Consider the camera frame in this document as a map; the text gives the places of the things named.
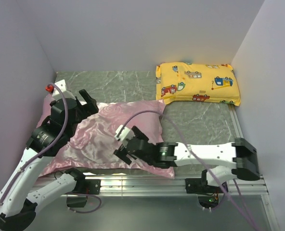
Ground pink satin pillowcase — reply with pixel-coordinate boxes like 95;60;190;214
40;100;175;179

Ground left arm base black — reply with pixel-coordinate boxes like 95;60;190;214
66;179;102;214

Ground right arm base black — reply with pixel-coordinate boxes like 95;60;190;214
185;170;225;211

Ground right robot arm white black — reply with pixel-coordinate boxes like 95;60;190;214
114;125;260;194

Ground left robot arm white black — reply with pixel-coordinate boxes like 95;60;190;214
0;89;99;231

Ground yellow cartoon car pillow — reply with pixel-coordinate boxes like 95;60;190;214
155;62;241;106

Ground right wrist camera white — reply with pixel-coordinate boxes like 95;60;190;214
114;125;135;146

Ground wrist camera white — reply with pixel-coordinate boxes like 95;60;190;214
114;125;135;146
45;79;74;102

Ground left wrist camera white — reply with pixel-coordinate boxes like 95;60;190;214
45;79;74;102

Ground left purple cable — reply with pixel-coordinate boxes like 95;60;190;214
0;83;102;218

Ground aluminium mounting rail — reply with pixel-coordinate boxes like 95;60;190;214
31;105;282;231

